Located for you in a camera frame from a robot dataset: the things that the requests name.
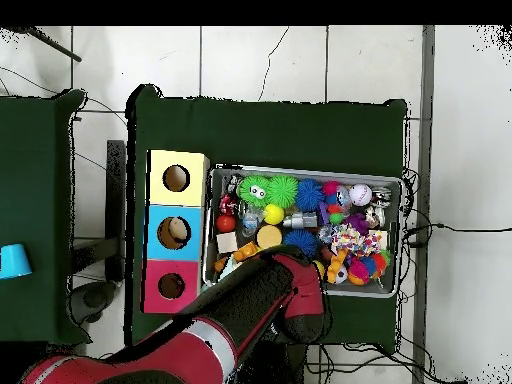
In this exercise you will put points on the small wooden cube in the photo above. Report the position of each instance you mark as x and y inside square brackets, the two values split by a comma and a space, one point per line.
[227, 242]

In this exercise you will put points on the blue spiky ball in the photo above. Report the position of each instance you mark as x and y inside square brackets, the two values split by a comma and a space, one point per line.
[301, 242]
[310, 194]

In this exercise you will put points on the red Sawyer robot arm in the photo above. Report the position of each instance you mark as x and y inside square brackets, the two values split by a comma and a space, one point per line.
[256, 304]

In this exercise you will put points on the green covered side table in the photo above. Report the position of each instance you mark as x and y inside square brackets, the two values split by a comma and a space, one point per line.
[36, 216]

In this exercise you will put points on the white baseball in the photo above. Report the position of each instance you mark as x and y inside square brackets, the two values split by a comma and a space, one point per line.
[360, 194]

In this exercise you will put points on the dark green table cloth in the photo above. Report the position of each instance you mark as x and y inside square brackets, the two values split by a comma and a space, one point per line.
[264, 132]

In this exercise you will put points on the round orange disc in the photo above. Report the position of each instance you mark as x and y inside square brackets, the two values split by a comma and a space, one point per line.
[269, 236]

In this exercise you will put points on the green furry googly-eyed toy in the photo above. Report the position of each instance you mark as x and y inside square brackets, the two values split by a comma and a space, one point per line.
[254, 190]

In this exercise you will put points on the small yellow ball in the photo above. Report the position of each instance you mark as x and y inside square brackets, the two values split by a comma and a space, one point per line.
[274, 214]

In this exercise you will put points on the orange toy building blocks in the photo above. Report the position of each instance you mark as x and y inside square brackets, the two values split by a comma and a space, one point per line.
[244, 252]

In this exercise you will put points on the black upright panel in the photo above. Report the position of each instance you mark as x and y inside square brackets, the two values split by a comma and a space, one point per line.
[116, 200]

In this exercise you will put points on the shallow clear mesh bin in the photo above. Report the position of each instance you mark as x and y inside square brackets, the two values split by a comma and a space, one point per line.
[398, 200]

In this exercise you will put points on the black rod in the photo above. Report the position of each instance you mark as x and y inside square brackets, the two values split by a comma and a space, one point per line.
[48, 44]

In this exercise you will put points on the grey stand base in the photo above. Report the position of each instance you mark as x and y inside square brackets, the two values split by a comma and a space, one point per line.
[92, 300]

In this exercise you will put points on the wooden box with three holes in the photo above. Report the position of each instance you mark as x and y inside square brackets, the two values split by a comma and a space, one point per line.
[190, 240]

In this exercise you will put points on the green spiky ball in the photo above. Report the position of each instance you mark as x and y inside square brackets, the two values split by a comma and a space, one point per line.
[282, 191]

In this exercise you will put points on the small red ball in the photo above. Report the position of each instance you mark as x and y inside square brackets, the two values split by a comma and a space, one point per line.
[226, 223]

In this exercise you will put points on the light blue cup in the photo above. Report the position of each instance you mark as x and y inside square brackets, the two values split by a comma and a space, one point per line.
[14, 262]

